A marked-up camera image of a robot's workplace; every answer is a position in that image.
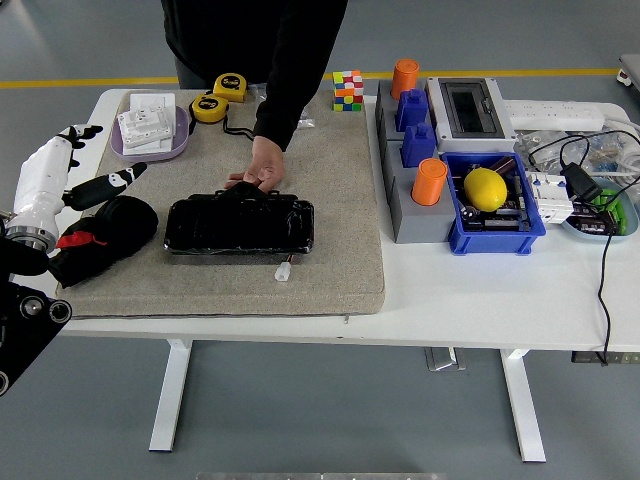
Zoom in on grey-brown mat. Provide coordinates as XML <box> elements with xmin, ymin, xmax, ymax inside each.
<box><xmin>54</xmin><ymin>88</ymin><xmax>386</xmax><ymax>319</ymax></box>

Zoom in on black electronic module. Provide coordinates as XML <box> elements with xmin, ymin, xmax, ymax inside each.
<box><xmin>480</xmin><ymin>212</ymin><xmax>532</xmax><ymax>234</ymax></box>

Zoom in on colourful puzzle cube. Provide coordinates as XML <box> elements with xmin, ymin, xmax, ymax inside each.
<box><xmin>332</xmin><ymin>69</ymin><xmax>365</xmax><ymax>113</ymax></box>

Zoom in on light blue tray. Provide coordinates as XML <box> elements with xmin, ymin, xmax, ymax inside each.
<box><xmin>559</xmin><ymin>175</ymin><xmax>640</xmax><ymax>245</ymax></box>

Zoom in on black table height controller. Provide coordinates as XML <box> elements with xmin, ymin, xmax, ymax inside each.
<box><xmin>571</xmin><ymin>351</ymin><xmax>640</xmax><ymax>365</ymax></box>

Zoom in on clear bag of blue parts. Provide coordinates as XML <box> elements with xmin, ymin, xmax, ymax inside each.
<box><xmin>582</xmin><ymin>134</ymin><xmax>632</xmax><ymax>174</ymax></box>

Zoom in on white circuit breaker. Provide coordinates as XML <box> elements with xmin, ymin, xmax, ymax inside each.
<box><xmin>524</xmin><ymin>170</ymin><xmax>575</xmax><ymax>227</ymax></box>

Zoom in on white wall socket module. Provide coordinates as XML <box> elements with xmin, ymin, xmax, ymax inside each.
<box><xmin>117</xmin><ymin>106</ymin><xmax>175</xmax><ymax>146</ymax></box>

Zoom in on brown cylindrical capacitor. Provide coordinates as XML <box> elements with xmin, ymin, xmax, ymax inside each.
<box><xmin>488</xmin><ymin>155</ymin><xmax>517</xmax><ymax>177</ymax></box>

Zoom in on yellow tape measure with strap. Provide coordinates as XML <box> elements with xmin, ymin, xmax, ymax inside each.
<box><xmin>187</xmin><ymin>93</ymin><xmax>256</xmax><ymax>141</ymax></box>

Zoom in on glossy black panel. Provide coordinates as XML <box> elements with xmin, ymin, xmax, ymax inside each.
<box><xmin>163</xmin><ymin>182</ymin><xmax>316</xmax><ymax>256</ymax></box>

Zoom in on white switch plate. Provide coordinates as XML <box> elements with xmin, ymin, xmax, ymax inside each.
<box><xmin>121</xmin><ymin>105</ymin><xmax>188</xmax><ymax>157</ymax></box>
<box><xmin>128</xmin><ymin>92</ymin><xmax>177</xmax><ymax>114</ymax></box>

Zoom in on dark capacitor pack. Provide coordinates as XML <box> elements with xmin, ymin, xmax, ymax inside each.
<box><xmin>572</xmin><ymin>202</ymin><xmax>621</xmax><ymax>236</ymax></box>

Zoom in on thick white cable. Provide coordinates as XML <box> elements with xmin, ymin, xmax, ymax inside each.
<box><xmin>602</xmin><ymin>107</ymin><xmax>640</xmax><ymax>179</ymax></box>

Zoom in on grey electrical distribution box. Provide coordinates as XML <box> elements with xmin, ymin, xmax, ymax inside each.
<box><xmin>424</xmin><ymin>76</ymin><xmax>517</xmax><ymax>155</ymax></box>

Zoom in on blue plastic bin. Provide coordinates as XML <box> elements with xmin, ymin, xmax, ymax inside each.
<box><xmin>439</xmin><ymin>151</ymin><xmax>547</xmax><ymax>257</ymax></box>

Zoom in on yellow lemon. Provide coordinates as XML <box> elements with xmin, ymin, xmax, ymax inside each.
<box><xmin>463</xmin><ymin>167</ymin><xmax>509</xmax><ymax>211</ymax></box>

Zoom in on green terminal blocks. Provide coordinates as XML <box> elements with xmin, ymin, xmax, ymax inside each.
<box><xmin>589</xmin><ymin>188</ymin><xmax>632</xmax><ymax>236</ymax></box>

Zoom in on person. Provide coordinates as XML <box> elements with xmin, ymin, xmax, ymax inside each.
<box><xmin>159</xmin><ymin>0</ymin><xmax>350</xmax><ymax>195</ymax></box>

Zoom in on grey holder block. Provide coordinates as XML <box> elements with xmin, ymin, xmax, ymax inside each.
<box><xmin>374</xmin><ymin>78</ymin><xmax>436</xmax><ymax>146</ymax></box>
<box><xmin>382</xmin><ymin>139</ymin><xmax>459</xmax><ymax>245</ymax></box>

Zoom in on orange cylinder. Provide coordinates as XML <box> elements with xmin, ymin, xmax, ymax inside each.
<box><xmin>410</xmin><ymin>157</ymin><xmax>449</xmax><ymax>206</ymax></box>
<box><xmin>390</xmin><ymin>58</ymin><xmax>421</xmax><ymax>101</ymax></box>

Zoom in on clear plastic bag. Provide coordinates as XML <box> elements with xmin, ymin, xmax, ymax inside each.
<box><xmin>248</xmin><ymin>83</ymin><xmax>316</xmax><ymax>129</ymax></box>

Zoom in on white table leg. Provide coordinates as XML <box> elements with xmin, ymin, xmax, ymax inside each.
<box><xmin>148</xmin><ymin>338</ymin><xmax>194</xmax><ymax>454</ymax></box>
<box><xmin>499</xmin><ymin>348</ymin><xmax>547</xmax><ymax>464</ymax></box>

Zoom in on black power adapter with cord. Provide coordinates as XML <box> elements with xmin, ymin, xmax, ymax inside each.
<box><xmin>527</xmin><ymin>129</ymin><xmax>640</xmax><ymax>367</ymax></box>

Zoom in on clear bag of washers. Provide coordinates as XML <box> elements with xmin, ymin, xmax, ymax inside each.
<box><xmin>513</xmin><ymin>128</ymin><xmax>566</xmax><ymax>171</ymax></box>

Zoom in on person's left hand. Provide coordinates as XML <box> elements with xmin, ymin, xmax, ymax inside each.
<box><xmin>224</xmin><ymin>134</ymin><xmax>286</xmax><ymax>195</ymax></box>

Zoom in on silver metal bracket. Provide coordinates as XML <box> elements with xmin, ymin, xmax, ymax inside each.
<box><xmin>424</xmin><ymin>346</ymin><xmax>467</xmax><ymax>372</ymax></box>

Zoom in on purple plastic tray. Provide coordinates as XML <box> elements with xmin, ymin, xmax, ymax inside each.
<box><xmin>109</xmin><ymin>102</ymin><xmax>192</xmax><ymax>165</ymax></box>

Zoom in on white wire connector plug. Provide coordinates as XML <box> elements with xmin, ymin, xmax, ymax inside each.
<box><xmin>273</xmin><ymin>254</ymin><xmax>296</xmax><ymax>283</ymax></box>

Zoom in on white cart edge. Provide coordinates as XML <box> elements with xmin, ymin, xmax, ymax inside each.
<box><xmin>615</xmin><ymin>53</ymin><xmax>640</xmax><ymax>96</ymax></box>

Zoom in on blue plastic block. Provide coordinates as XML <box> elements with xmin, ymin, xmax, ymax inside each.
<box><xmin>401</xmin><ymin>122</ymin><xmax>438</xmax><ymax>169</ymax></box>
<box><xmin>396</xmin><ymin>88</ymin><xmax>430</xmax><ymax>134</ymax></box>

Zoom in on white power strip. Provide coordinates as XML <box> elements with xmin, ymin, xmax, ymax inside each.
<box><xmin>502</xmin><ymin>99</ymin><xmax>607</xmax><ymax>132</ymax></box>

